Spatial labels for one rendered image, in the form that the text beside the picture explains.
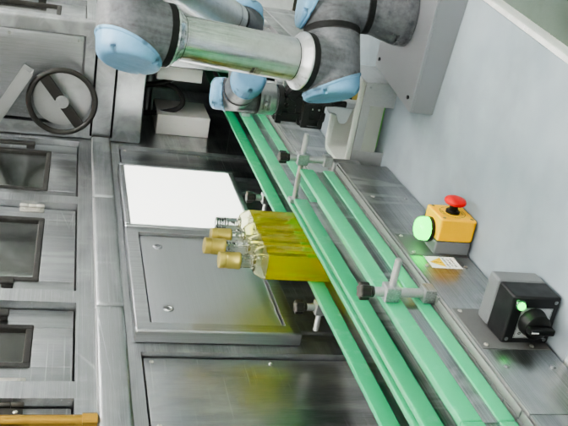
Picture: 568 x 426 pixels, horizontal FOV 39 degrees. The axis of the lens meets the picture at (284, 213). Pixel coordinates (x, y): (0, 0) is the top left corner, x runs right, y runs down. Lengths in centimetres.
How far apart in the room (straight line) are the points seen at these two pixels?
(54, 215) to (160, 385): 76
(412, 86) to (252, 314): 58
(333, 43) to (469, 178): 38
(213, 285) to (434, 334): 68
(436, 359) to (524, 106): 46
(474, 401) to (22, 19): 184
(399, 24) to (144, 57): 54
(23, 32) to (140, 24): 117
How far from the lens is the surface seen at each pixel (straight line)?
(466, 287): 139
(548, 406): 115
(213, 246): 167
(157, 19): 145
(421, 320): 129
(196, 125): 278
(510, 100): 144
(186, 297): 174
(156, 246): 194
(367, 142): 190
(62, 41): 258
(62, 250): 198
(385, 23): 169
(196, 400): 151
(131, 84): 260
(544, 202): 132
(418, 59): 166
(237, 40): 152
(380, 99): 187
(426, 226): 147
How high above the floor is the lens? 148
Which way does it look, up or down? 16 degrees down
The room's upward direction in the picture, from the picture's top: 86 degrees counter-clockwise
